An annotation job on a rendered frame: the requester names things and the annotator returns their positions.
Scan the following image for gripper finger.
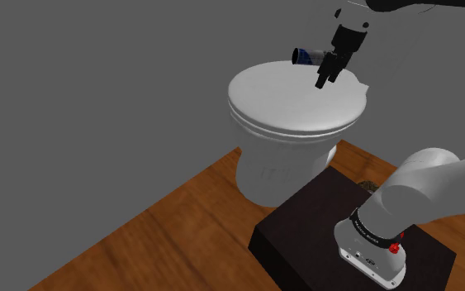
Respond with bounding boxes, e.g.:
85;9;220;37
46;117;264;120
314;51;337;90
327;56;353;83

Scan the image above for blue and silver can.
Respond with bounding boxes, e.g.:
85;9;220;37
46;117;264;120
291;47;330;67

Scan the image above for white toilet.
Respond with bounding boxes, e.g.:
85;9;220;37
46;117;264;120
227;60;370;208

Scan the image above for small dark brown lump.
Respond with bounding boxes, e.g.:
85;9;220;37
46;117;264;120
356;180;381;193

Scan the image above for dark robot stand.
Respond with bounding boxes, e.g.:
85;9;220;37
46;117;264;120
248;165;458;291

